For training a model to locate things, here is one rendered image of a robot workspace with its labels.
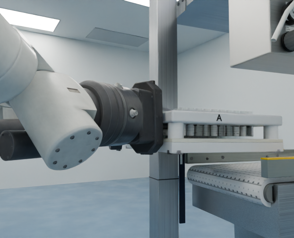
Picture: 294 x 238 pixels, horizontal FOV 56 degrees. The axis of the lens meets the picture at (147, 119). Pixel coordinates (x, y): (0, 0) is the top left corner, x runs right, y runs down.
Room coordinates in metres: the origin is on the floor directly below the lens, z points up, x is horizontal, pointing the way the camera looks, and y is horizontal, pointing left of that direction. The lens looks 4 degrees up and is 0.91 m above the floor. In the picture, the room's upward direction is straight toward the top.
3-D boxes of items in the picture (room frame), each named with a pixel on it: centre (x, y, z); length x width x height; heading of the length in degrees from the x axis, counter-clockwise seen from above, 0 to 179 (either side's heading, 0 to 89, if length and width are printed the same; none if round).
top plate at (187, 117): (0.60, -0.11, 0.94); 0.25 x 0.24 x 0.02; 23
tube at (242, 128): (0.55, -0.19, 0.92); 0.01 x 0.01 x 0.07
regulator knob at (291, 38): (0.44, -0.24, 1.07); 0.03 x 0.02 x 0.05; 112
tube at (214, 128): (0.53, -0.13, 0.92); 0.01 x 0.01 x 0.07
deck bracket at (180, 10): (0.71, -0.09, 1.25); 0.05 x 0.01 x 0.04; 22
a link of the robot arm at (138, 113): (0.42, 0.03, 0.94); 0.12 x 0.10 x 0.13; 145
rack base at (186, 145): (0.60, -0.11, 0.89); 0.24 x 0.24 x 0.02; 23
